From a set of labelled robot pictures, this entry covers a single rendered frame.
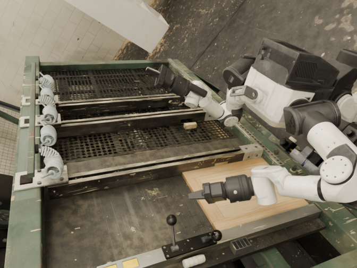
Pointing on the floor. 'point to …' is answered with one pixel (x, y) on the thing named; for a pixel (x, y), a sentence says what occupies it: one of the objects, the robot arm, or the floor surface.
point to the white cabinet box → (127, 19)
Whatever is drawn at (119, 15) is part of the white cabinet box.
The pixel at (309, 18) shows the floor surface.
